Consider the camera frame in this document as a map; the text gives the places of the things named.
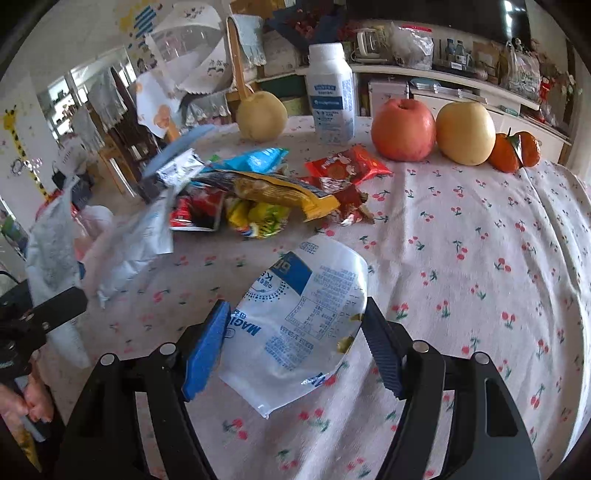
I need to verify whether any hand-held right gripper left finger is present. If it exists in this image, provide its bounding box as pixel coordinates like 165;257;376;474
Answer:
54;300;232;480

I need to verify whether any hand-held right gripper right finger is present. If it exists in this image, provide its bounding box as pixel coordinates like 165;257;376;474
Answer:
362;298;542;480

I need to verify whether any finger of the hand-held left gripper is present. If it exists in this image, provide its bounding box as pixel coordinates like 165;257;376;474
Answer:
18;286;89;344

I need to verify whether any grey white bag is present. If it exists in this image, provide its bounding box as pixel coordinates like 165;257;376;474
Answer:
25;185;93;370

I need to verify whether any white blue printed pouch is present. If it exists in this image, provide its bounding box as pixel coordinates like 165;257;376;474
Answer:
217;234;370;420

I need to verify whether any yellow dark snack wrapper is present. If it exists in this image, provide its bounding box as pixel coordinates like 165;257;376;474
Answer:
191;170;341;223

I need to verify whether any person's left hand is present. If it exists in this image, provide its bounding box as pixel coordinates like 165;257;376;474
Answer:
0;360;56;425

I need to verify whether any pink plastic bag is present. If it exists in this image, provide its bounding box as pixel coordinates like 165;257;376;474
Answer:
74;205;116;278

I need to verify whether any cherry print tablecloth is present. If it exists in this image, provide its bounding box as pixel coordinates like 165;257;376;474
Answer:
37;113;591;480

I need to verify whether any yellow green snack packet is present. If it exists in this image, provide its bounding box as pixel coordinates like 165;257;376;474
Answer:
225;198;291;241

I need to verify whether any red crumpled wrapper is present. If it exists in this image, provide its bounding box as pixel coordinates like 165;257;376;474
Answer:
298;175;376;227

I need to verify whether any silver foil wrapper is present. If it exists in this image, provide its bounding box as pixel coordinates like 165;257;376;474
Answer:
154;148;206;188

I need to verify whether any red flat snack packet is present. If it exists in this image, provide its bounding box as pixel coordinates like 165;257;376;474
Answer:
305;144;394;185

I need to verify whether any blue snack wrapper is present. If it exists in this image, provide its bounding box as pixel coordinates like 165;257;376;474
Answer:
208;148;291;175

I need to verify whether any red apple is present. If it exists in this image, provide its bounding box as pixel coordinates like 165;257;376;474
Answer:
370;98;437;162

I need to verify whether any paper with orange print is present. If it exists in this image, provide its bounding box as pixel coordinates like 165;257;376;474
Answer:
135;74;183;139

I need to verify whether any tangerine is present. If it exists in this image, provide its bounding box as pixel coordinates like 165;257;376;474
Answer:
515;131;541;168
488;129;522;174

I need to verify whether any yellow apple right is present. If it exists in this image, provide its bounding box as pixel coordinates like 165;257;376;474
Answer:
436;102;496;166

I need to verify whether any yellow apple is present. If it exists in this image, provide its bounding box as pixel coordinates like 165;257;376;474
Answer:
236;91;288;142
436;102;496;166

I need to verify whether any yellow apple left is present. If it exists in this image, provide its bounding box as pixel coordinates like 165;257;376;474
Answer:
236;91;288;142

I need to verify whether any grey lace-trimmed cloth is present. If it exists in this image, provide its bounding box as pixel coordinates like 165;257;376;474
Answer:
182;90;232;127

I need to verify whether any white plastic bottle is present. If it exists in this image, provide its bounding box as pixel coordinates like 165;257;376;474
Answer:
305;42;357;145

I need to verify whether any white cabinet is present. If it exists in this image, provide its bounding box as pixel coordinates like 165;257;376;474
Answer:
259;18;573;162

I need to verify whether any wooden chair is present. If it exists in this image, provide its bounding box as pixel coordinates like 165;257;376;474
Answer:
225;16;259;103

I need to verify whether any white kettle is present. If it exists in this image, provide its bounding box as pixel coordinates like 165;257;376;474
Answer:
353;28;391;63

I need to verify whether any clear plastic bag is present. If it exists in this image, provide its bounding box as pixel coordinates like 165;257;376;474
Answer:
390;21;435;70

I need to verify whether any light blue cloth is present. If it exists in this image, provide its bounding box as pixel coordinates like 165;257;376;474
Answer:
231;14;267;68

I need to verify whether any giraffe wall sticker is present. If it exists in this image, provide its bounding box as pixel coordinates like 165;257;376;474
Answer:
2;105;49;201

